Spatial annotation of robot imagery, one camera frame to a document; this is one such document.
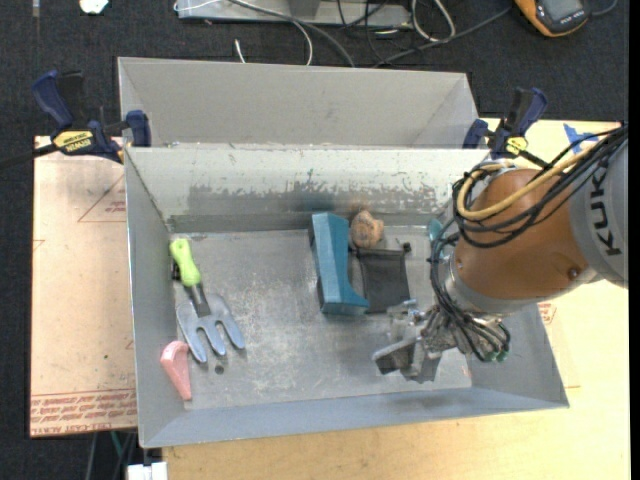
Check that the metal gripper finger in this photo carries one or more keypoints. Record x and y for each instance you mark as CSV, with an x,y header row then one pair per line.
x,y
397,355
426,368

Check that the black cloth pouch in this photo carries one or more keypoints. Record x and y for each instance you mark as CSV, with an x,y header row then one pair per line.
x,y
385,283

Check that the small teal object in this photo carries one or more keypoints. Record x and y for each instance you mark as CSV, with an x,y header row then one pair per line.
x,y
435,230

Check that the teal blue angled block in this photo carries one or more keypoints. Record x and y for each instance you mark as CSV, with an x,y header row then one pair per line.
x,y
332,268

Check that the grey metal bin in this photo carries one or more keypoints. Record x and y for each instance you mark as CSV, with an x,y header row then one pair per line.
x,y
280,353

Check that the brown lumpy toy food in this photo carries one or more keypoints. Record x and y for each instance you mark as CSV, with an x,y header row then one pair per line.
x,y
366,228

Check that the pink wedge block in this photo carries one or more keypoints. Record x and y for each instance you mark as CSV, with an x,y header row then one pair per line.
x,y
177,368

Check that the brown cardboard board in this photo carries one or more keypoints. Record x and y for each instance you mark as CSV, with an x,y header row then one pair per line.
x,y
80,293

